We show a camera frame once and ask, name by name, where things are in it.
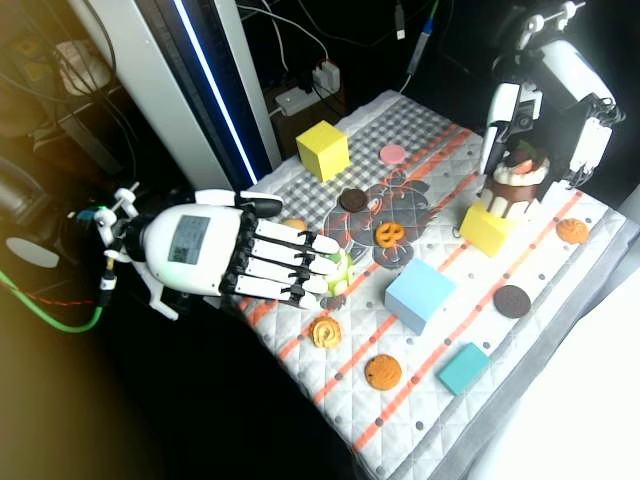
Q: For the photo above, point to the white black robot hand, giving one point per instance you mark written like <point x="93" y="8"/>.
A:
<point x="575" y="70"/>
<point x="185" y="245"/>

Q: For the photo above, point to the chocolate strawberry toy cake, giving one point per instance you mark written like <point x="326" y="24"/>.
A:
<point x="510" y="195"/>

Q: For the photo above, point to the green object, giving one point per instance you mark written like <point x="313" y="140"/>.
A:
<point x="341" y="272"/>

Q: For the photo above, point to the large yellow foam cube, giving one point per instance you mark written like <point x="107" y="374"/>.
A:
<point x="322" y="150"/>

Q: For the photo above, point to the small yellow foam cube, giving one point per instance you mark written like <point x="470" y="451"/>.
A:
<point x="485" y="232"/>

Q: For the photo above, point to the light blue foam cube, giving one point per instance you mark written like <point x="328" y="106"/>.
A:
<point x="417" y="295"/>

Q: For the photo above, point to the round plain golden cookie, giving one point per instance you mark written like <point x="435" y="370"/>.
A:
<point x="296" y="224"/>

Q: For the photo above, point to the white column with blue light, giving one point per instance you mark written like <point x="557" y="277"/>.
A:
<point x="165" y="90"/>

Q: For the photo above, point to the orange rosette cookie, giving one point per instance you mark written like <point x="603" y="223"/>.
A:
<point x="572" y="231"/>

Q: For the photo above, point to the yellow swirl butter cookie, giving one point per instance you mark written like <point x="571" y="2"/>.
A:
<point x="326" y="332"/>

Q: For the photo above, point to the brown cardboard box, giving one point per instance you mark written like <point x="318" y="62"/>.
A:
<point x="310" y="130"/>

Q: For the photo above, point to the dark chocolate sandwich cookie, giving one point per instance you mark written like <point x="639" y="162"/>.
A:
<point x="354" y="200"/>
<point x="512" y="301"/>

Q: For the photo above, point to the white power strip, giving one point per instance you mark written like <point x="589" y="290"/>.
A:
<point x="297" y="101"/>

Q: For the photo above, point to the pink sandwich cookie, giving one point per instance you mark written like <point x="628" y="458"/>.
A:
<point x="392" y="153"/>

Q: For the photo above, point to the beige power strip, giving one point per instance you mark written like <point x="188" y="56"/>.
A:
<point x="82" y="67"/>

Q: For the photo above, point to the orange pretzel cookie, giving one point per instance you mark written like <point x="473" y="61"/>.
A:
<point x="390" y="234"/>

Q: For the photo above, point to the white charger plug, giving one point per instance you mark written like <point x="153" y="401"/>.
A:
<point x="326" y="75"/>

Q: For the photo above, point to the brown chocolate chip cookie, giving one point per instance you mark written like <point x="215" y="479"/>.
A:
<point x="383" y="372"/>

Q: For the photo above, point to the grey quilt with bear print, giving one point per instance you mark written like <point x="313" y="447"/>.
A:
<point x="425" y="405"/>

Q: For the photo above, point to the teal flat block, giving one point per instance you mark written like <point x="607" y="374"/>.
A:
<point x="465" y="369"/>

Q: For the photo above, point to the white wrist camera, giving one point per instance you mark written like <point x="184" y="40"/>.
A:
<point x="527" y="120"/>

